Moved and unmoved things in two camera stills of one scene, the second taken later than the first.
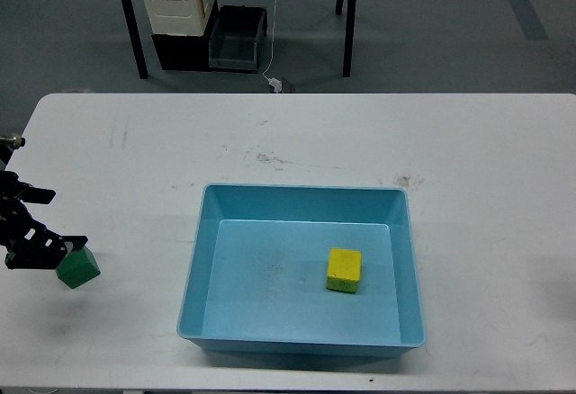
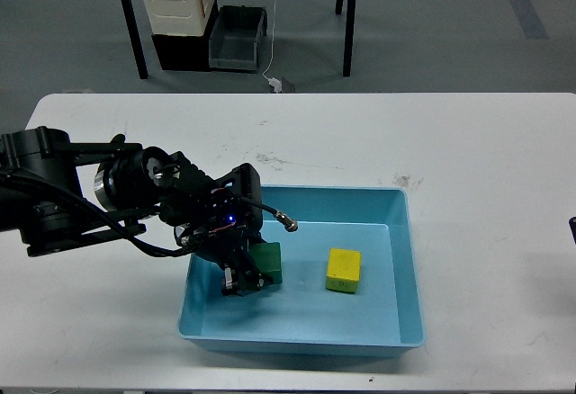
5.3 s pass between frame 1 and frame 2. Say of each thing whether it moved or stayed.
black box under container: stayed
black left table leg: stayed
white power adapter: stayed
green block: moved
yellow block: stayed
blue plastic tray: stayed
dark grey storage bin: stayed
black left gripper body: moved
